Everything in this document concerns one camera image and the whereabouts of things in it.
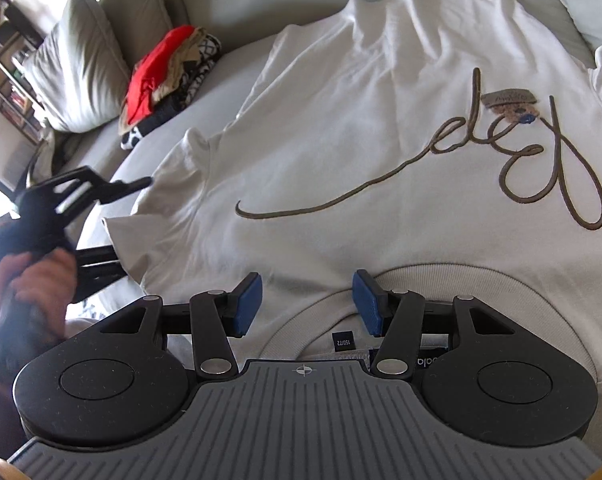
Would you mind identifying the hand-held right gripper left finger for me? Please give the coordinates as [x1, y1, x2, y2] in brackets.
[98, 272, 264, 379]

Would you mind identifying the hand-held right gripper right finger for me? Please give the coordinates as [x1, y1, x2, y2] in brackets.
[353, 269, 519, 380]

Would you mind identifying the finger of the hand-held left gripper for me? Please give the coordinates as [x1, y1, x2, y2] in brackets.
[53, 165, 154, 228]
[71, 244, 129, 305]

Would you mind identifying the white sweatshirt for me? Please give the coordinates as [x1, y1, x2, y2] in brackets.
[103, 0, 602, 397]

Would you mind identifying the person's left forearm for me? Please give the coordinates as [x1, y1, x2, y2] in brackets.
[0, 310, 32, 461]

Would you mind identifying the pile of folded clothes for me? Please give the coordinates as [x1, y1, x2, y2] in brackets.
[120, 30, 208, 126]

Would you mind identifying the pile of red patterned clothes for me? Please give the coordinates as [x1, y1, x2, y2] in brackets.
[120, 34, 223, 151]

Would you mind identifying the person's left hand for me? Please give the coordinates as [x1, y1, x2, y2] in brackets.
[0, 249, 78, 343]

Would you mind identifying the grey sofa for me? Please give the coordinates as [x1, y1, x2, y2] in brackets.
[31, 0, 602, 341]

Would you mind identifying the red folded garment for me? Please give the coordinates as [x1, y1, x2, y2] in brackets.
[125, 25, 194, 124]

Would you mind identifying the grey throw pillow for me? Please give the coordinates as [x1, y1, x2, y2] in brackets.
[21, 0, 132, 134]

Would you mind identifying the wooden bookshelf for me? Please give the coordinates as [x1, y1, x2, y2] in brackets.
[0, 0, 49, 143]

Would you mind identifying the beige sofa back cushion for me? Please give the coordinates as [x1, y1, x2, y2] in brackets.
[100, 0, 174, 57]

